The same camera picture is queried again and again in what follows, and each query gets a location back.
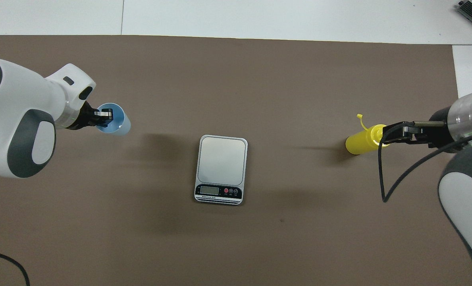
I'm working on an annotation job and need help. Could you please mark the brown paper table mat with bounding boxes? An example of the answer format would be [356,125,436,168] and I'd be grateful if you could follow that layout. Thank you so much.
[0,35,472,286]

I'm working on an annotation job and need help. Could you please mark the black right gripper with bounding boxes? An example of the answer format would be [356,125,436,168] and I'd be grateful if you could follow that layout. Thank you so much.
[383,108,453,151]

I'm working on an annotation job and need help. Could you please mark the thin black floor cable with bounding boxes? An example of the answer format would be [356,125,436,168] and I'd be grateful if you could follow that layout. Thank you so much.
[0,248,31,286]

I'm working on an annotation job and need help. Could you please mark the light blue plastic cup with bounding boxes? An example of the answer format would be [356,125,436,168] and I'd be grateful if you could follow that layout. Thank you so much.
[97,103,131,137]

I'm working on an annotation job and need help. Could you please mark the silver digital kitchen scale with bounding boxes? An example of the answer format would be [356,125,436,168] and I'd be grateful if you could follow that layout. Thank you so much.
[194,135,249,206]

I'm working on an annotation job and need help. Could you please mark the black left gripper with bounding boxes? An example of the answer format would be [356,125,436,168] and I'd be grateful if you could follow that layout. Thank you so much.
[67,101,113,129]

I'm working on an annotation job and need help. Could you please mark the yellow squeeze bottle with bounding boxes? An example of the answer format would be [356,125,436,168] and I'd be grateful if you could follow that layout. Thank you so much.
[345,114,391,156]

